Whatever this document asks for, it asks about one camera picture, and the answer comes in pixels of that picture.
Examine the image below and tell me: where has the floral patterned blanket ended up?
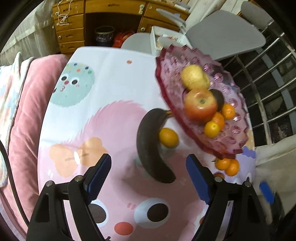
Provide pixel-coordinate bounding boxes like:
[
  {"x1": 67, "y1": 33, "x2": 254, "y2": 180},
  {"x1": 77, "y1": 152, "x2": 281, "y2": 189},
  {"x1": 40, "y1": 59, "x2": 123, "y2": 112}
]
[{"x1": 0, "y1": 52, "x2": 35, "y2": 188}]

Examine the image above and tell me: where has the large mandarin orange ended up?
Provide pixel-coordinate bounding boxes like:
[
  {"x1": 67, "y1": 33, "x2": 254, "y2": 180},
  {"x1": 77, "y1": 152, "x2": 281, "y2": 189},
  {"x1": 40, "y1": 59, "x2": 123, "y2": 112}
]
[{"x1": 212, "y1": 112, "x2": 225, "y2": 131}]

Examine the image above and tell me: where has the yellow pear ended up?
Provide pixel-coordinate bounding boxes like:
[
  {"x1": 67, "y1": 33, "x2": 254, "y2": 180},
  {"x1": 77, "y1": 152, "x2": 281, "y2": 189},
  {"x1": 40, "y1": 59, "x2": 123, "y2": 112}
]
[{"x1": 180, "y1": 64, "x2": 210, "y2": 90}]

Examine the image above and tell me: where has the wooden drawer cabinet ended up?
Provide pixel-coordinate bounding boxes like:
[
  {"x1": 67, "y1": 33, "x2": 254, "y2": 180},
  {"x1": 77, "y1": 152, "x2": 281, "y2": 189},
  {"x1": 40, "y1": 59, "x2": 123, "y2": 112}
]
[{"x1": 52, "y1": 1, "x2": 190, "y2": 56}]

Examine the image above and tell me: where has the blackened banana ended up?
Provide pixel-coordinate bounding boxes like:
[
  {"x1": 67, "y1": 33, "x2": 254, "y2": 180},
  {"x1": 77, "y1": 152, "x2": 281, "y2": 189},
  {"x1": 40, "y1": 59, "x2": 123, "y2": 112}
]
[{"x1": 137, "y1": 108, "x2": 176, "y2": 184}]

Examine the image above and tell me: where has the pink quilt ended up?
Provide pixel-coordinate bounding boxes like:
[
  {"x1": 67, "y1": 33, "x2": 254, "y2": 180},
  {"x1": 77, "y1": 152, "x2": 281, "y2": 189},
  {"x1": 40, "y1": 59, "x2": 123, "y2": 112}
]
[{"x1": 0, "y1": 54, "x2": 70, "y2": 239}]

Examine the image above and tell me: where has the dark pot under desk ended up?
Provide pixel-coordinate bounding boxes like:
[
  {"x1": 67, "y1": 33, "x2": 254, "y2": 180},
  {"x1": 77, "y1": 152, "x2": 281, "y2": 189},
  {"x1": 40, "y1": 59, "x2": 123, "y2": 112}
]
[{"x1": 95, "y1": 26, "x2": 115, "y2": 43}]

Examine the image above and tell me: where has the wrinkled brown passion fruit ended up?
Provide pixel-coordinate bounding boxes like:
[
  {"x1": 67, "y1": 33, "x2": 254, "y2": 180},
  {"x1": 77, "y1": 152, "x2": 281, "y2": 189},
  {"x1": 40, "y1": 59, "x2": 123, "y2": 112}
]
[{"x1": 213, "y1": 172, "x2": 225, "y2": 179}]

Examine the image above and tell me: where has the lower mandarin orange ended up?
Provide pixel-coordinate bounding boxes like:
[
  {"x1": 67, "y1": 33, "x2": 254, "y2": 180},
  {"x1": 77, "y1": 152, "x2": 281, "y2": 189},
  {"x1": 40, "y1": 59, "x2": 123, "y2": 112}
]
[{"x1": 204, "y1": 121, "x2": 220, "y2": 138}]

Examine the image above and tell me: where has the small kumquat by banana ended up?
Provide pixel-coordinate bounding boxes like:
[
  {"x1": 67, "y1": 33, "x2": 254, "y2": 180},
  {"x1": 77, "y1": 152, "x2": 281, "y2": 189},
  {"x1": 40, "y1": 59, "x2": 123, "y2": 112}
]
[{"x1": 159, "y1": 128, "x2": 179, "y2": 149}]

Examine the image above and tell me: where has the white lace curtain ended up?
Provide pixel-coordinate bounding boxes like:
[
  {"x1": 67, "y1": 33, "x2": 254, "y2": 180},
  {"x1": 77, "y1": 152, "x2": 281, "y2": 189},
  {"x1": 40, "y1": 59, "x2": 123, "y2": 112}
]
[{"x1": 1, "y1": 1, "x2": 60, "y2": 66}]

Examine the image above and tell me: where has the black cable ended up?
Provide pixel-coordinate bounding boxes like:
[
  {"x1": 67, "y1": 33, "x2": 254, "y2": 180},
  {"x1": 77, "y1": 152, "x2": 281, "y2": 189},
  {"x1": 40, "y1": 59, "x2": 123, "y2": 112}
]
[{"x1": 0, "y1": 139, "x2": 31, "y2": 225}]

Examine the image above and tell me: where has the small orange in plate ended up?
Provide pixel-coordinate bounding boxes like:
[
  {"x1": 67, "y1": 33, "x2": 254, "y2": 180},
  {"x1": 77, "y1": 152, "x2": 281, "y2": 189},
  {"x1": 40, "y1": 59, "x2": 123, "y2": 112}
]
[{"x1": 221, "y1": 103, "x2": 235, "y2": 120}]

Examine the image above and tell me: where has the white box on chair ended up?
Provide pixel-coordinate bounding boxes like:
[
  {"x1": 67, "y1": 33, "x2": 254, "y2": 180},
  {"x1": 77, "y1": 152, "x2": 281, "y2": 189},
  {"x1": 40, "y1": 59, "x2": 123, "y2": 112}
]
[{"x1": 150, "y1": 26, "x2": 192, "y2": 57}]

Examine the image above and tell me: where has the red round object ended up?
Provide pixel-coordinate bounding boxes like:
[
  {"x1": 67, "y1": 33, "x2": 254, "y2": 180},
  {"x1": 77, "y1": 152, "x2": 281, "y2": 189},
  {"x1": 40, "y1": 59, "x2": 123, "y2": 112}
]
[{"x1": 112, "y1": 31, "x2": 134, "y2": 48}]

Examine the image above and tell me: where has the metal railing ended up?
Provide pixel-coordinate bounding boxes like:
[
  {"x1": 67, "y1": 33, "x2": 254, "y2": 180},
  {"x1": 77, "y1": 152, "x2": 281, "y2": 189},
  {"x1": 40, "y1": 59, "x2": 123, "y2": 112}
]
[{"x1": 221, "y1": 30, "x2": 295, "y2": 146}]

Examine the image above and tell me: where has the grey chair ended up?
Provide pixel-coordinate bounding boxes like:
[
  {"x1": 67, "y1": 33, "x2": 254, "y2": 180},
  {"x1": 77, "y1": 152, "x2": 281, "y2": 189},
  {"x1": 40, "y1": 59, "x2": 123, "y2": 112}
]
[
  {"x1": 121, "y1": 33, "x2": 152, "y2": 55},
  {"x1": 186, "y1": 10, "x2": 266, "y2": 60}
]

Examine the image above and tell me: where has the pink glass fruit plate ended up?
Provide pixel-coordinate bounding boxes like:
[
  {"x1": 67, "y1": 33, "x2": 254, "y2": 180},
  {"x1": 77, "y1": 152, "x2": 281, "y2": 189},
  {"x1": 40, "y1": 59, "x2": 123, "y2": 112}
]
[{"x1": 155, "y1": 46, "x2": 249, "y2": 159}]

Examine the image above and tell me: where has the right mandarin orange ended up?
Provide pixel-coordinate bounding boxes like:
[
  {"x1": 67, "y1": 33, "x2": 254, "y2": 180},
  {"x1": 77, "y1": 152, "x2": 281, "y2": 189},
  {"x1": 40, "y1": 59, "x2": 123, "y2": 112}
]
[{"x1": 225, "y1": 159, "x2": 240, "y2": 177}]

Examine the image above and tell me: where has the upper mandarin orange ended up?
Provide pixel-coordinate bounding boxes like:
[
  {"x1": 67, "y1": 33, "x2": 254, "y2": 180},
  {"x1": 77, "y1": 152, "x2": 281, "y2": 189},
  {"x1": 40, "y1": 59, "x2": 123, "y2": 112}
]
[{"x1": 212, "y1": 158, "x2": 231, "y2": 171}]

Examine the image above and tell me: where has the cartoon printed bed sheet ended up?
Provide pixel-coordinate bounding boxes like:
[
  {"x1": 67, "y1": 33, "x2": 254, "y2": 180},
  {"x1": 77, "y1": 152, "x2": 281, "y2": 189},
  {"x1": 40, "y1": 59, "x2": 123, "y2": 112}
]
[{"x1": 38, "y1": 47, "x2": 255, "y2": 240}]

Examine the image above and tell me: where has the red apple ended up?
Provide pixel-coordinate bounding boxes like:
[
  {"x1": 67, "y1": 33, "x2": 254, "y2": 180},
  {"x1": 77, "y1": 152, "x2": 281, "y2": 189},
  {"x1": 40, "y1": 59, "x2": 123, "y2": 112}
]
[{"x1": 184, "y1": 88, "x2": 218, "y2": 125}]

